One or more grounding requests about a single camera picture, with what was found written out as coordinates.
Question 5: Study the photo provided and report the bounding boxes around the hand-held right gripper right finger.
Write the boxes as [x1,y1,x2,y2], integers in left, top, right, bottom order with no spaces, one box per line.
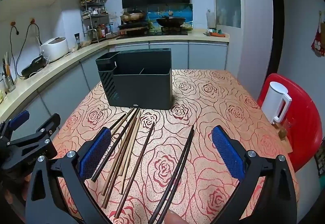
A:
[211,125,297,224]

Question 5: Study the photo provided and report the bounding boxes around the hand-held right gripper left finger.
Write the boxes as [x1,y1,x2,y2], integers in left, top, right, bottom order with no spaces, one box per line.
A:
[25,127,112,224]

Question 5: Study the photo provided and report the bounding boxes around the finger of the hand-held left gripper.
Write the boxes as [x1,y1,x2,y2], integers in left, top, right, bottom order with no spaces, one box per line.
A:
[0,110,30,139]
[8,114,61,147]

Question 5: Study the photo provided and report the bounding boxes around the light wooden chopstick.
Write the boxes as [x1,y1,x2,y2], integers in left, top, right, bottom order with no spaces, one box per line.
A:
[103,117,139,209]
[102,112,142,196]
[120,117,138,194]
[111,108,135,144]

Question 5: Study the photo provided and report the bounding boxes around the black chopstick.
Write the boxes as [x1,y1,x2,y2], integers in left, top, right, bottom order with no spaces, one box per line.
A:
[148,125,195,224]
[91,109,141,182]
[155,129,196,224]

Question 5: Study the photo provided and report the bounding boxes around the reddish brown chopstick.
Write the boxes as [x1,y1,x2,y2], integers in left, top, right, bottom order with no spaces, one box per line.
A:
[114,122,155,219]

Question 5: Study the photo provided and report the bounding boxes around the dark brown chopstick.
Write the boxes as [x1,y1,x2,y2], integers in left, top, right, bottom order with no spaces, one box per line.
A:
[109,113,127,131]

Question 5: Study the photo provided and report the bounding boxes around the dark grey utensil holder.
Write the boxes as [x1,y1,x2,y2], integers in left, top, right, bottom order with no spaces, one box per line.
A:
[95,48,173,110]

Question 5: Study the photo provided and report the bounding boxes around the metal cup with utensils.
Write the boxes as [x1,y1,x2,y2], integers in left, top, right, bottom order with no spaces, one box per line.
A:
[1,52,16,93]

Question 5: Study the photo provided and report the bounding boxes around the person's right hand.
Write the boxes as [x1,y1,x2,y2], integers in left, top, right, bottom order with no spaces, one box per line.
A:
[165,210,189,224]

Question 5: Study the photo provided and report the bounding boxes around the grey base cabinets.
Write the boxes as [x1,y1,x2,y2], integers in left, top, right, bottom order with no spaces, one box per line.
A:
[0,40,229,143]

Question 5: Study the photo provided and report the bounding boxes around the black countertop grill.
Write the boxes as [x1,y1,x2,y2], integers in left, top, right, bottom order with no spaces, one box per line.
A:
[21,55,47,79]

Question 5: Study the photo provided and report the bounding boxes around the rose-printed tablecloth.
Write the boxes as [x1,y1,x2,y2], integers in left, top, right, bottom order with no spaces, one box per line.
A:
[52,69,300,224]

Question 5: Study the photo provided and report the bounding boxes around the small amber glass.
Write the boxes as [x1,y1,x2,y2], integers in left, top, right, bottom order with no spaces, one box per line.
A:
[278,126,288,141]

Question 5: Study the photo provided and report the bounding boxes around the white electric kettle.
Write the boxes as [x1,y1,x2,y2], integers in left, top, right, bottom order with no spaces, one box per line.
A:
[261,81,292,123]

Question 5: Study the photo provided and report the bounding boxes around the white rice cooker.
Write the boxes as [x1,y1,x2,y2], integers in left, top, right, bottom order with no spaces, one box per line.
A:
[40,37,69,63]

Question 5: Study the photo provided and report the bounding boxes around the red plastic chair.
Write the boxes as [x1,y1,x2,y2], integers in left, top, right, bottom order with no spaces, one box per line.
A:
[257,73,323,172]

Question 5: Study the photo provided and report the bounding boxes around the metal spice rack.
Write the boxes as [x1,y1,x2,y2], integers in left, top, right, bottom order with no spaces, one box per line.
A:
[81,0,111,43]

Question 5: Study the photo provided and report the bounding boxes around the bronze frying pan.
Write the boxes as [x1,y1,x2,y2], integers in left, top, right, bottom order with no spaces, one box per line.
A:
[120,10,148,24]

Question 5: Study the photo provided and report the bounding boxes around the white plastic bottle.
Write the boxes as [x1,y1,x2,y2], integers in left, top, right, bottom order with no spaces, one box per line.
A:
[207,10,216,30]

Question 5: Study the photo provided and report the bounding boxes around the black glass hob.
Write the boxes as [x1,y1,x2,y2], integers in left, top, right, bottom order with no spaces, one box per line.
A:
[126,30,188,36]

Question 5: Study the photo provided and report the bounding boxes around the black wok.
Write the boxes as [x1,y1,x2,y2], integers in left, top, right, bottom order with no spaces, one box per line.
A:
[156,16,187,29]

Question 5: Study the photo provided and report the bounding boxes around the blue backsplash picture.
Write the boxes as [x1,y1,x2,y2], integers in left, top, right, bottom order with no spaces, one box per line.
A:
[146,4,193,30]

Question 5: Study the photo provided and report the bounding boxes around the white power cord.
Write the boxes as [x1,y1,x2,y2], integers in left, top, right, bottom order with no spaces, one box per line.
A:
[35,35,43,58]

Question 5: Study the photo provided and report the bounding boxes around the black cord with plug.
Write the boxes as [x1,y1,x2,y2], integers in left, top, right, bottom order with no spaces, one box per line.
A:
[10,24,20,57]

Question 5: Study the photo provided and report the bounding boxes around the black power cord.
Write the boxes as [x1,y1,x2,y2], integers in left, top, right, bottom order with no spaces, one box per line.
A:
[15,21,42,79]

